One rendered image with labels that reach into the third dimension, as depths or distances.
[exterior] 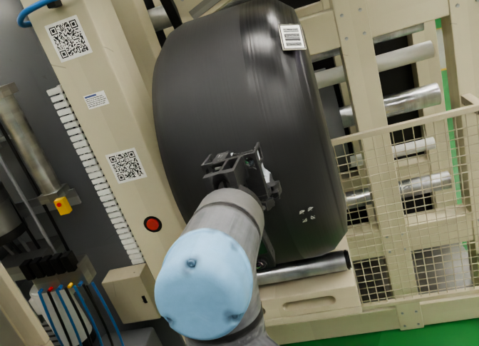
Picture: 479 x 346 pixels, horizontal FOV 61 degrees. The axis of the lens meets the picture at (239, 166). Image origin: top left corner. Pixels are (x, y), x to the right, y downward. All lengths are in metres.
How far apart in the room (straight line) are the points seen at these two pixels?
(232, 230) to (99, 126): 0.64
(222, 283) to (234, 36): 0.52
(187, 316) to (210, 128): 0.41
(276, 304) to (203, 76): 0.53
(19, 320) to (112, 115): 0.52
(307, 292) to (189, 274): 0.66
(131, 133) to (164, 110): 0.21
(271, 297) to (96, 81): 0.60
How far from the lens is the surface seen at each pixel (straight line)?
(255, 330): 0.38
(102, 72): 0.91
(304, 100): 0.69
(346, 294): 0.96
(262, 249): 0.52
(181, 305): 0.33
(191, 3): 1.24
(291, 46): 0.72
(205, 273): 0.31
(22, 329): 1.13
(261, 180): 0.50
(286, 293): 0.97
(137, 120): 0.92
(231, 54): 0.72
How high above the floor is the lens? 1.48
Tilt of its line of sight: 22 degrees down
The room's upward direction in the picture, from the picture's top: 19 degrees counter-clockwise
